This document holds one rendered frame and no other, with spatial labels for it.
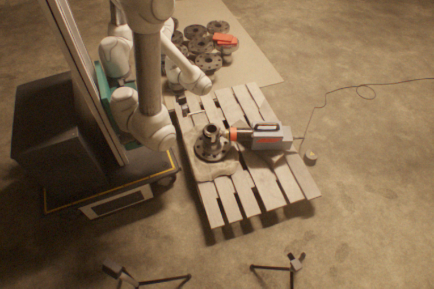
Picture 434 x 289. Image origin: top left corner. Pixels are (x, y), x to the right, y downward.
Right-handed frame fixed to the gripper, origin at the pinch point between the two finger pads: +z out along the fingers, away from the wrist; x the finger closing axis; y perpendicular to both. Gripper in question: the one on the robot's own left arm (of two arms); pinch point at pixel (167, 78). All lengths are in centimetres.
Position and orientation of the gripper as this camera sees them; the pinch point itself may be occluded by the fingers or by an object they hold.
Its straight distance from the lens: 186.9
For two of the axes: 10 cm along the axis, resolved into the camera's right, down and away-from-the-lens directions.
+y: 9.2, -3.1, 2.5
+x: -3.9, -7.1, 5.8
